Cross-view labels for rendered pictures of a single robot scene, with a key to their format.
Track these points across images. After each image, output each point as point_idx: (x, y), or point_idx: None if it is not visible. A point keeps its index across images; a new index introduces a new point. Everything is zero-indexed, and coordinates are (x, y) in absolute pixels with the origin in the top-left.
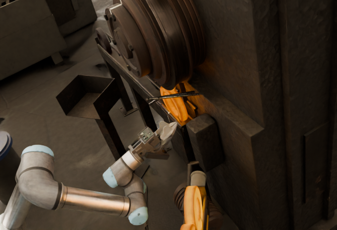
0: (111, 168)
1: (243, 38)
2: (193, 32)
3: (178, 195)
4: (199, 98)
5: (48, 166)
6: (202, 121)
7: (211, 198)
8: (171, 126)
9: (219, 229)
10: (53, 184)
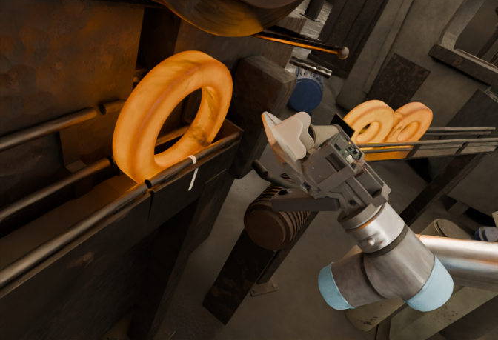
0: (433, 258)
1: None
2: None
3: (295, 218)
4: (228, 38)
5: None
6: (267, 64)
7: (110, 335)
8: (273, 124)
9: (175, 303)
10: None
